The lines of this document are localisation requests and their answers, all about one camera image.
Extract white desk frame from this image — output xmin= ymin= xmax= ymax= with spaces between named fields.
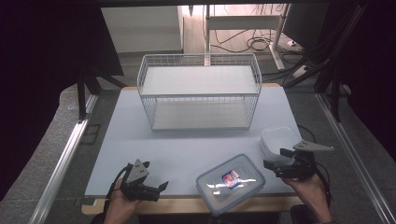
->
xmin=204 ymin=4 xmax=291 ymax=72

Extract black floor cables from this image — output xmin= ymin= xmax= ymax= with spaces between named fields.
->
xmin=210 ymin=28 xmax=283 ymax=54

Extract white power strip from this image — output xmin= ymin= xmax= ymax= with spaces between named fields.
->
xmin=291 ymin=64 xmax=310 ymax=79

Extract clear container with blue lid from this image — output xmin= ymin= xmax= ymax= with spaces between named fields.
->
xmin=195 ymin=153 xmax=266 ymax=217

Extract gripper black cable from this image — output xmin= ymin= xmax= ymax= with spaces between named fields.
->
xmin=104 ymin=163 xmax=130 ymax=216
xmin=314 ymin=161 xmax=332 ymax=207

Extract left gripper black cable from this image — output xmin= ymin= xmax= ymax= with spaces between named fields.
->
xmin=104 ymin=163 xmax=130 ymax=216

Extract dark monitor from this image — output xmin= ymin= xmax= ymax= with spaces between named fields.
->
xmin=281 ymin=3 xmax=332 ymax=51

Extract black cable beside table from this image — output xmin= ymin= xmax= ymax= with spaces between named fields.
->
xmin=297 ymin=124 xmax=318 ymax=144

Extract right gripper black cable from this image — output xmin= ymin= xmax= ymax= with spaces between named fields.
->
xmin=314 ymin=161 xmax=332 ymax=207

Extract person's right hand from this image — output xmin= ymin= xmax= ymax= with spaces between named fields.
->
xmin=282 ymin=173 xmax=333 ymax=224

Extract white two-tier wire rack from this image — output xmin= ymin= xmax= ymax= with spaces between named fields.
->
xmin=136 ymin=52 xmax=263 ymax=132

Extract person's left hand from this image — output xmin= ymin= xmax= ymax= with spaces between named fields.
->
xmin=104 ymin=178 xmax=143 ymax=224

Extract pale blue table mat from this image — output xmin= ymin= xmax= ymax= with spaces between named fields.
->
xmin=84 ymin=86 xmax=322 ymax=198

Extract aluminium rail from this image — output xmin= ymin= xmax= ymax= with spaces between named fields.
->
xmin=314 ymin=92 xmax=396 ymax=224
xmin=28 ymin=92 xmax=98 ymax=224

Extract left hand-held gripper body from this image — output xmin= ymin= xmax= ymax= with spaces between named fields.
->
xmin=120 ymin=159 xmax=162 ymax=203

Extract white square container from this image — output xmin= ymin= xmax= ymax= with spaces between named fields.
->
xmin=260 ymin=125 xmax=304 ymax=166

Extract black metal stand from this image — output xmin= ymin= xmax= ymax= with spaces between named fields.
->
xmin=282 ymin=6 xmax=368 ymax=123
xmin=76 ymin=66 xmax=127 ymax=121

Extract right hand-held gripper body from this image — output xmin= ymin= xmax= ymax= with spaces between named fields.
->
xmin=275 ymin=140 xmax=335 ymax=182

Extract white cabinet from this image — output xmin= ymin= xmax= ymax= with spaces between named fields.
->
xmin=100 ymin=6 xmax=185 ymax=54

